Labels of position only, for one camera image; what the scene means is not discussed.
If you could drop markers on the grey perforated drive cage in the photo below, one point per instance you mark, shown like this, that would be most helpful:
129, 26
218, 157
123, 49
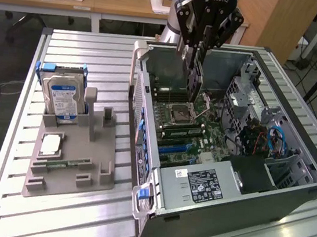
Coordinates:
236, 105

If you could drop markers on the grey power supply unit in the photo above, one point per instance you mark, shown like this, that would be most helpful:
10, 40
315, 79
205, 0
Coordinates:
204, 189

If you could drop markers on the Nvidia graphics card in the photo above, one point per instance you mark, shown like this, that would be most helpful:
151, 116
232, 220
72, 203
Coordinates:
195, 85

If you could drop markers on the blue case release latch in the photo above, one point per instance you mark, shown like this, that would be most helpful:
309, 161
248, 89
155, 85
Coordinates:
142, 194

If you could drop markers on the grey disk bay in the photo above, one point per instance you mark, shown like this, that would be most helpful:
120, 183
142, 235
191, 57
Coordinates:
291, 174

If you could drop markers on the installed RAM stick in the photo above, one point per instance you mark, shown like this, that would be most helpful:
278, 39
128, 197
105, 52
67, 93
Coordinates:
180, 131

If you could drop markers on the grey parts rack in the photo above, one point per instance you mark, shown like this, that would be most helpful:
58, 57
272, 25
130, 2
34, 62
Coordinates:
72, 148

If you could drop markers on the wooden desk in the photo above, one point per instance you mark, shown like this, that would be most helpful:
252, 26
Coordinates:
33, 1

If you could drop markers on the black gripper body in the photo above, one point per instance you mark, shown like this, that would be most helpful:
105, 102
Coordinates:
215, 0

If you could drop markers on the hard disk with blue carrier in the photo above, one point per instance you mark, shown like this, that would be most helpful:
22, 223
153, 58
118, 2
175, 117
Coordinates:
62, 97

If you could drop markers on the long PCIe expansion slot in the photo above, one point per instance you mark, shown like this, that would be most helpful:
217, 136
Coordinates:
172, 147

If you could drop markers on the CPU socket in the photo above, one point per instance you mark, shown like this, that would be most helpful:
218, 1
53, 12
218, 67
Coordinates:
181, 114

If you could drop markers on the green motherboard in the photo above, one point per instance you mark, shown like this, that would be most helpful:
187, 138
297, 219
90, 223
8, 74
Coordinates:
201, 144

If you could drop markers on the metal socket cover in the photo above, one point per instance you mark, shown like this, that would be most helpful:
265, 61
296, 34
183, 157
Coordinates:
204, 107

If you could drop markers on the black intrusion switch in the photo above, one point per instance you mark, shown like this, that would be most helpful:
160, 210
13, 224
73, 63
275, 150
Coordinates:
147, 89

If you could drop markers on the black office chair base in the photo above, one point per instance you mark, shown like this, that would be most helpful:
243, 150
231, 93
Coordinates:
28, 22

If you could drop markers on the flat white box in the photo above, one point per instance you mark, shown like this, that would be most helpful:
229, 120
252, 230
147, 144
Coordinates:
159, 4

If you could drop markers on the silver CPU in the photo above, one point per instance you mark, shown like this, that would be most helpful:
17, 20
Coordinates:
49, 145

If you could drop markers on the wooden cabinet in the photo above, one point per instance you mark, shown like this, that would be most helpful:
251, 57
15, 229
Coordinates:
276, 23

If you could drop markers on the green RAM stick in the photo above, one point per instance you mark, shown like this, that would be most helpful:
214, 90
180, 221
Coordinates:
58, 165

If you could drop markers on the open black PC case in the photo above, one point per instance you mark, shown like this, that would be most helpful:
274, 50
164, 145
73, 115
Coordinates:
220, 229

